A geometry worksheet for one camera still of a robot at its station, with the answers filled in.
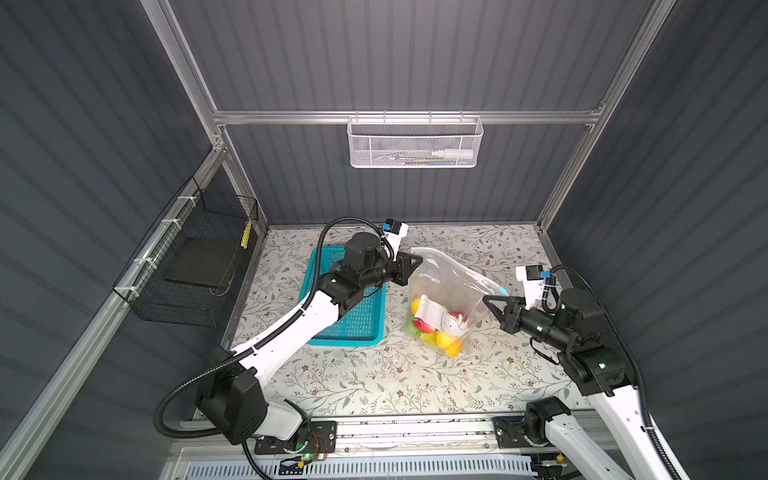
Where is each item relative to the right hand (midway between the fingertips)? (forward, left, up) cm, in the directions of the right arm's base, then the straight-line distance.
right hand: (489, 302), depth 68 cm
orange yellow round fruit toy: (-3, +6, -18) cm, 19 cm away
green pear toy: (-1, +12, -18) cm, 21 cm away
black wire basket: (+24, +75, +7) cm, 79 cm away
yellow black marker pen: (+19, +63, +1) cm, 66 cm away
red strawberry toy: (+1, +6, -7) cm, 9 cm away
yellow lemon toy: (+7, +16, -13) cm, 22 cm away
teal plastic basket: (+7, +32, -26) cm, 42 cm away
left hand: (+11, +15, +2) cm, 19 cm away
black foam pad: (+12, +72, +1) cm, 73 cm away
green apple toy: (+3, +18, -18) cm, 25 cm away
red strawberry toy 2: (+1, +14, -15) cm, 21 cm away
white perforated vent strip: (-30, +53, -26) cm, 66 cm away
